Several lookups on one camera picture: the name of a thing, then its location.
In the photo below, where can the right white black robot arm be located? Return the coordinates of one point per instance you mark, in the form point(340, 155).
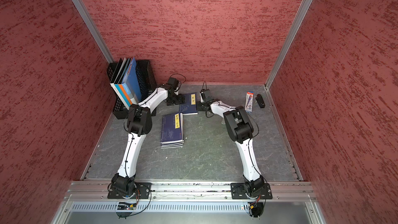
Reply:
point(240, 131)

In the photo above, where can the blue book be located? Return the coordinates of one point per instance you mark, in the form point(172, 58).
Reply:
point(189, 107)

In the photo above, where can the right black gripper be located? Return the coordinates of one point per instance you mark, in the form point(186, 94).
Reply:
point(199, 106)

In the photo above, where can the blue orange upright folder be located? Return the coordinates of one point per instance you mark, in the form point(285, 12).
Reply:
point(130, 85)

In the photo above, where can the small black device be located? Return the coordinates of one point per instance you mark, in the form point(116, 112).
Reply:
point(260, 101)

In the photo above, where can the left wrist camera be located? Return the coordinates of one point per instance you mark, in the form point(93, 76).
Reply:
point(172, 84)

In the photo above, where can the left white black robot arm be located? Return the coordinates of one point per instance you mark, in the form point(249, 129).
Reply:
point(139, 124)

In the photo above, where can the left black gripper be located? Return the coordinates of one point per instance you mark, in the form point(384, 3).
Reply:
point(179, 101)

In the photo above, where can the purple book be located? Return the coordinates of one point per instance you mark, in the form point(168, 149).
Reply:
point(172, 146)
point(172, 143)
point(172, 128)

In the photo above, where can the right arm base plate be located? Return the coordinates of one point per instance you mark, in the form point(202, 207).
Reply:
point(241, 191)

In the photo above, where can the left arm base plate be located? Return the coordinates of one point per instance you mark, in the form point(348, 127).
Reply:
point(140, 191)

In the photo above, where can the aluminium rail frame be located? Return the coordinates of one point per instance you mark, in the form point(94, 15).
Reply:
point(192, 191)

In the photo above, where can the black mesh file basket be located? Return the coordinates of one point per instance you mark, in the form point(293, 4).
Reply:
point(146, 81)

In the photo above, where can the white teal upright book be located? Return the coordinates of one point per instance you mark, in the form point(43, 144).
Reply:
point(116, 81)

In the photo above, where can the slotted cable duct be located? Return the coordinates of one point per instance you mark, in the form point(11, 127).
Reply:
point(173, 207)

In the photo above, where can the white blue pen box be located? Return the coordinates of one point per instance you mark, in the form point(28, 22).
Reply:
point(249, 102)

